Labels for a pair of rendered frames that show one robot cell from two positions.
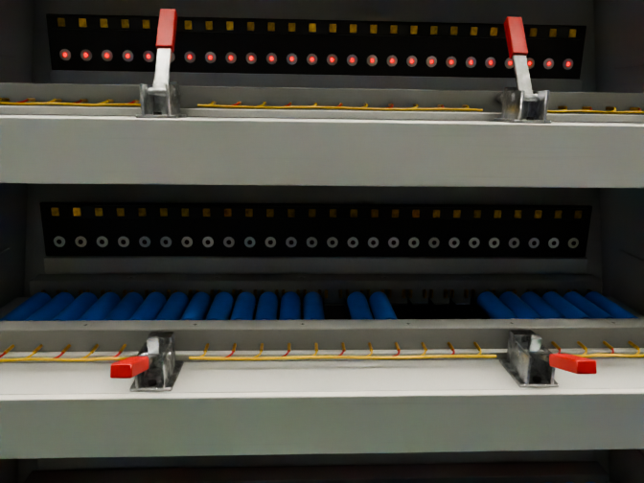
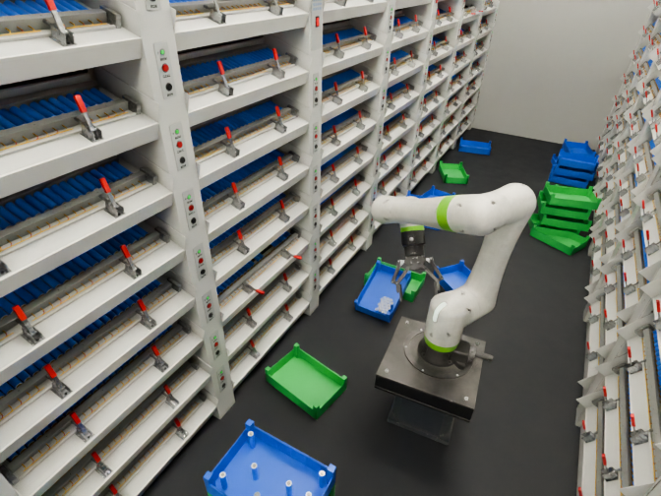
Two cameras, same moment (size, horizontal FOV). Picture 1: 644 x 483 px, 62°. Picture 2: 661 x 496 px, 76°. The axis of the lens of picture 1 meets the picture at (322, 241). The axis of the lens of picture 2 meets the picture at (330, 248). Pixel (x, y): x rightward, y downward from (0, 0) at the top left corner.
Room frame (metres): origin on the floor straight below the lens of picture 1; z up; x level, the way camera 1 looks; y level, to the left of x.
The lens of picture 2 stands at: (-0.53, 1.04, 1.55)
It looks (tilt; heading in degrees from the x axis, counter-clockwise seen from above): 34 degrees down; 301
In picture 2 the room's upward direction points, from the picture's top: 2 degrees clockwise
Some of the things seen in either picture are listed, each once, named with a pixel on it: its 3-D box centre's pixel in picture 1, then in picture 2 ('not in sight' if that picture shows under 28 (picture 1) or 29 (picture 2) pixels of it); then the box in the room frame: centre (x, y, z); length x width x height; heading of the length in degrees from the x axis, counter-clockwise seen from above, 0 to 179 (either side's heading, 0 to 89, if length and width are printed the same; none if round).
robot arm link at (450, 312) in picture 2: not in sight; (448, 319); (-0.34, -0.13, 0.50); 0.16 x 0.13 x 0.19; 66
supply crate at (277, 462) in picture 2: not in sight; (270, 478); (-0.11, 0.60, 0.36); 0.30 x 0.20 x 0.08; 3
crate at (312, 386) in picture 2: not in sight; (305, 379); (0.15, 0.06, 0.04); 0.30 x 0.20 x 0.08; 172
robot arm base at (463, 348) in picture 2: not in sight; (454, 350); (-0.39, -0.12, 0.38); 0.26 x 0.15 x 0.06; 10
